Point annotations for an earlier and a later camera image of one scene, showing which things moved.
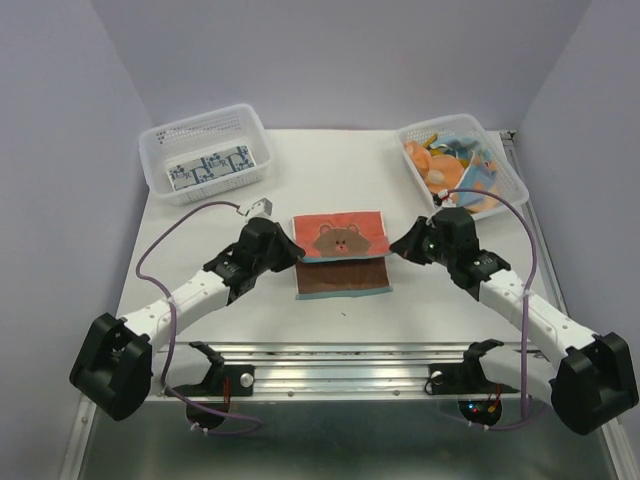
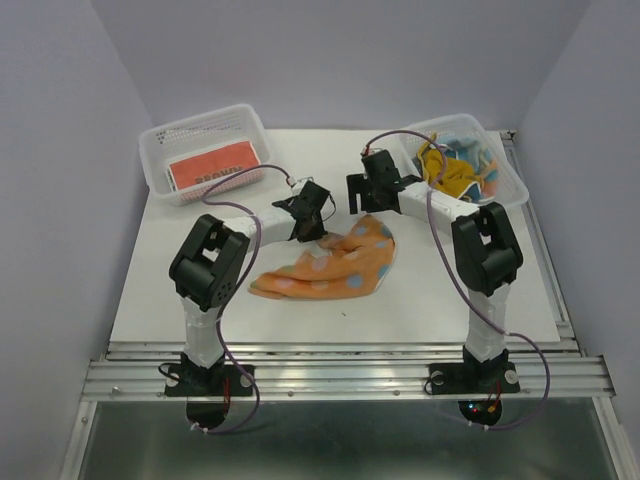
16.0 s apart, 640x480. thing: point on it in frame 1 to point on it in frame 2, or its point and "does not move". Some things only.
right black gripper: (407, 244) to (356, 184)
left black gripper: (290, 252) to (316, 233)
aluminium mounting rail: (373, 369) does not move
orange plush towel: (440, 172) to (352, 261)
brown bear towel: (344, 254) to (208, 166)
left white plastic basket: (208, 156) does not move
